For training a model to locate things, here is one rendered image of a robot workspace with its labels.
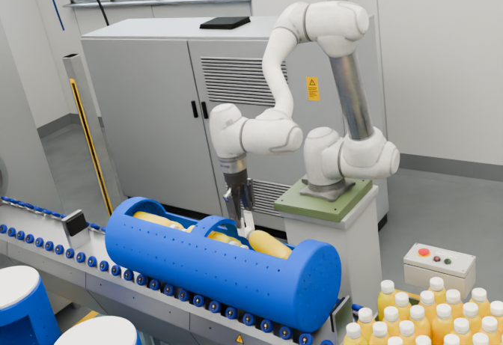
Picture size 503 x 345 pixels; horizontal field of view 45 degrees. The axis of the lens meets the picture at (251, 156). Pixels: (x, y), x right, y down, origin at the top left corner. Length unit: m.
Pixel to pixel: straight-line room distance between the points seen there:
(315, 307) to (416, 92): 3.00
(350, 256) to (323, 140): 0.50
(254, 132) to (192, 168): 2.71
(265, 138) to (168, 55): 2.50
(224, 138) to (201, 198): 2.74
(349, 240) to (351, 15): 0.95
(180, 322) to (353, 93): 1.05
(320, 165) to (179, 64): 1.87
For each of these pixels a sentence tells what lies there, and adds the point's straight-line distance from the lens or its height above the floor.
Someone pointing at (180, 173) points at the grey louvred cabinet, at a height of 0.40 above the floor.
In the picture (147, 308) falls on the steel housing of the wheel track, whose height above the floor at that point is 0.86.
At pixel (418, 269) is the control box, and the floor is 1.07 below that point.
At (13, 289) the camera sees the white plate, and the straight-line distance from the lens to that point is 2.50.
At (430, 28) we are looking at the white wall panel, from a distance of 4.56.
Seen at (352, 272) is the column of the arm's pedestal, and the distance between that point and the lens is 2.64.
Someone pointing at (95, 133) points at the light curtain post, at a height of 1.32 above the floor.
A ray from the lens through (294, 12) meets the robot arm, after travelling 2.18.
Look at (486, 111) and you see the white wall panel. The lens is 4.62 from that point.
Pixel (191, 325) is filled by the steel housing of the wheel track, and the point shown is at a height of 0.86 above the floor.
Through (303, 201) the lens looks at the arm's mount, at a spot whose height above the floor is 1.04.
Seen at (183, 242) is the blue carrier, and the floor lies 1.20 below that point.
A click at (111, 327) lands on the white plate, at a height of 1.04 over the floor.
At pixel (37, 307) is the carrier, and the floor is 0.96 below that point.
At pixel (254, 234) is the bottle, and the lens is 1.99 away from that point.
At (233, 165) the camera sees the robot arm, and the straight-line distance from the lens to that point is 1.87.
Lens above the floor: 2.27
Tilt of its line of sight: 24 degrees down
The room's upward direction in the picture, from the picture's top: 10 degrees counter-clockwise
